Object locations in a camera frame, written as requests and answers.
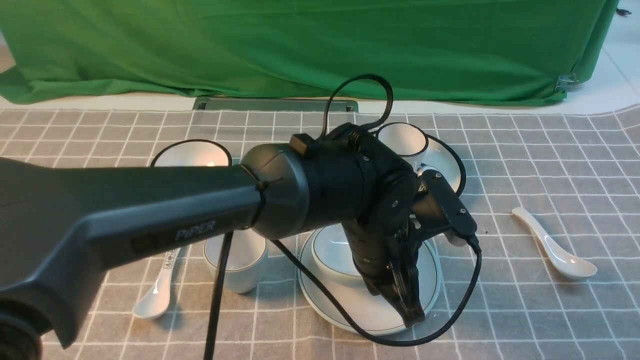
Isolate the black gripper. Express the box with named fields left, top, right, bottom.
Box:
left=345, top=220, right=425, bottom=328

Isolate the plain white ceramic spoon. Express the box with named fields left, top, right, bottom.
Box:
left=510, top=207, right=598, bottom=281

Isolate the pale grey rimmed cup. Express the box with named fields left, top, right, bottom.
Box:
left=223, top=228, right=269, bottom=294

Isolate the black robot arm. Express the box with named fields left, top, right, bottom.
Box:
left=1, top=123, right=423, bottom=360

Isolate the pale shallow bowl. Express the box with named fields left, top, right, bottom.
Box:
left=311, top=224, right=365, bottom=288

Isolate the black rimmed cartoon plate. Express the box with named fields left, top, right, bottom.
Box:
left=417, top=134, right=467, bottom=196

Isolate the black rimmed white cup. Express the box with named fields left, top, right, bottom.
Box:
left=375, top=122, right=429, bottom=171

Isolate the grey checked tablecloth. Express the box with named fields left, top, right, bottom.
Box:
left=0, top=105, right=640, bottom=360

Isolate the white spoon with print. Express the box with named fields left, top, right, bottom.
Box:
left=132, top=248, right=182, bottom=320

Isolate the black rimmed white bowl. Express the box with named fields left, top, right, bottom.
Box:
left=150, top=139, right=233, bottom=167

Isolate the metal binder clip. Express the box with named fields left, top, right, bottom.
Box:
left=554, top=73, right=581, bottom=92

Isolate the green backdrop cloth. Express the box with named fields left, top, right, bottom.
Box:
left=0, top=0, right=618, bottom=107

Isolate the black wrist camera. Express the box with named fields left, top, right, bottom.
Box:
left=411, top=168, right=482, bottom=253

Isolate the black cable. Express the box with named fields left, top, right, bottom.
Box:
left=203, top=74, right=483, bottom=360

